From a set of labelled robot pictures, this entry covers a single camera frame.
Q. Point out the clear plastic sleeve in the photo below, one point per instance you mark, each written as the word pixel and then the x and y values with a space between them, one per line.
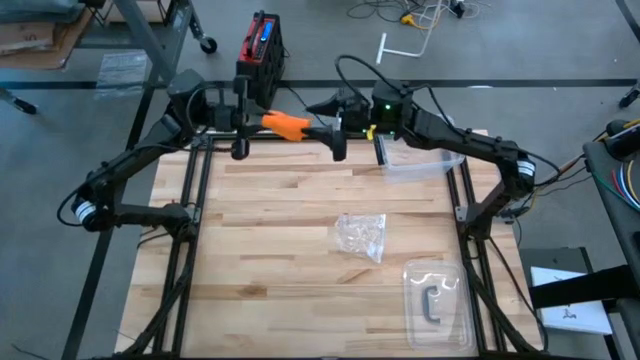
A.
pixel 122 72

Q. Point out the grey rolling workbench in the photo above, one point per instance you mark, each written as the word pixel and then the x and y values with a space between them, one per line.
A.
pixel 150 37

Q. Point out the white paper sheet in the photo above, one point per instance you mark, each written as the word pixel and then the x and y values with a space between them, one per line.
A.
pixel 575 317

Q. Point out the black side table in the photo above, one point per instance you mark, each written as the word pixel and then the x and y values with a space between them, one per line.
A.
pixel 612 200

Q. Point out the clear plastic container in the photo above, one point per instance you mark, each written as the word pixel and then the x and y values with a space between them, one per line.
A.
pixel 425 167

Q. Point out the white T-shaped bar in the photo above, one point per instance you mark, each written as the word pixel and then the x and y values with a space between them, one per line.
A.
pixel 402 53

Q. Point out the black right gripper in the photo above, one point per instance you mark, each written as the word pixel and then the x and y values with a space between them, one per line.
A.
pixel 352 117

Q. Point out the yellow power plug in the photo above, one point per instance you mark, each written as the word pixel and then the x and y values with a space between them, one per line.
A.
pixel 407 20

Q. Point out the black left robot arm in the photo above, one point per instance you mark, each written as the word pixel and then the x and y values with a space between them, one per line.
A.
pixel 135 157

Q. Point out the orange elastic bandage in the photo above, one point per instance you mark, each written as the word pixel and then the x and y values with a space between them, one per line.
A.
pixel 285 125

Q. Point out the black aluminium rig frame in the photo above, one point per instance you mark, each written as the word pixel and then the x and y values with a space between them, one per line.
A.
pixel 204 180

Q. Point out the flat brown cardboard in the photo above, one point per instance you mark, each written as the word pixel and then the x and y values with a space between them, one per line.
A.
pixel 35 45

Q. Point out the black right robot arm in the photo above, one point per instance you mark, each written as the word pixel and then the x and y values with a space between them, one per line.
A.
pixel 465 142

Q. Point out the yellow tag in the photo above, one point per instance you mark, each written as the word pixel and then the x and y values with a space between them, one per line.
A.
pixel 370 132

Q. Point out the red black battery box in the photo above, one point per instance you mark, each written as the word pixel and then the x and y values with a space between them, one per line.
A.
pixel 260 50

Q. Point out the black caster leg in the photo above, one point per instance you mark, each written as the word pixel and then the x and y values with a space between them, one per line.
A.
pixel 20 102
pixel 631 96

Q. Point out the black flat bar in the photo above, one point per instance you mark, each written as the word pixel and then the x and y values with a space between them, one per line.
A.
pixel 580 289

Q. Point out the clear plastic bag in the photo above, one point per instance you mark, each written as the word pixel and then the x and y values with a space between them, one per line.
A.
pixel 360 235

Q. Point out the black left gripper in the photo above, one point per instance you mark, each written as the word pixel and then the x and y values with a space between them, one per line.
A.
pixel 240 117

